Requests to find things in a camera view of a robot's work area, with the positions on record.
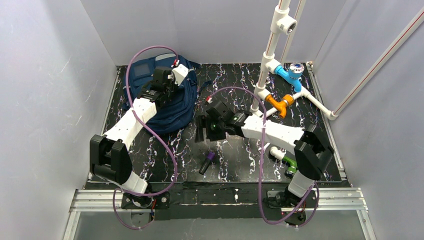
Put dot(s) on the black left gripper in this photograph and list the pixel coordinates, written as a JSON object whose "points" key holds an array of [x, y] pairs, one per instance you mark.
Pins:
{"points": [[162, 84]]}

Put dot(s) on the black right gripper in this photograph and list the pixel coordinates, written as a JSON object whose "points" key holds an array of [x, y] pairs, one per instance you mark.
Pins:
{"points": [[205, 125]]}

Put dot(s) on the navy blue student backpack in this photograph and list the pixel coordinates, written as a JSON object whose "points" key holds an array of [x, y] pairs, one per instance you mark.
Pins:
{"points": [[178, 112]]}

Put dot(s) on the purple black marker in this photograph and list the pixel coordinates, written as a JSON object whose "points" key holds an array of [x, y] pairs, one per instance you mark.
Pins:
{"points": [[209, 159]]}

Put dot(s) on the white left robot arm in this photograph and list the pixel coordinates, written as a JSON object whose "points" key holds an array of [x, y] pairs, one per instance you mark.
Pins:
{"points": [[109, 153]]}

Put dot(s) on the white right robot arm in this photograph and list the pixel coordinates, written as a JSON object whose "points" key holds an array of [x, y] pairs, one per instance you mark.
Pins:
{"points": [[312, 151]]}

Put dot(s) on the green white plastic tap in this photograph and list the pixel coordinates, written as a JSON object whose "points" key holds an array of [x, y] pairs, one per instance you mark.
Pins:
{"points": [[281, 156]]}

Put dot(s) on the orange plastic tap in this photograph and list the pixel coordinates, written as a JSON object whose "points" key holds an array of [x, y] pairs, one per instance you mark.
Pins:
{"points": [[281, 106]]}

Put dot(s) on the blue plastic tap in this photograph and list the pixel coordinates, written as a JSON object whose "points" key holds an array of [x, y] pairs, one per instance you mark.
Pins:
{"points": [[292, 75]]}

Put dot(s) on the white pole with red stripe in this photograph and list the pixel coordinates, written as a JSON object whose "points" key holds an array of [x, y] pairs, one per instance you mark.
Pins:
{"points": [[403, 36]]}

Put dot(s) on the thin white rear pole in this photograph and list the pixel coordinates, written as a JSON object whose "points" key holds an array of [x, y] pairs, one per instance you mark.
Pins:
{"points": [[297, 16]]}

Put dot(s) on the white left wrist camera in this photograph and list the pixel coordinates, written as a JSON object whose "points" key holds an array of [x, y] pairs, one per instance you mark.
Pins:
{"points": [[179, 73]]}

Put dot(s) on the white PVC pipe frame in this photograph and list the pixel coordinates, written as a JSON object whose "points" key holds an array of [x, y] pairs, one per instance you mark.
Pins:
{"points": [[282, 23]]}

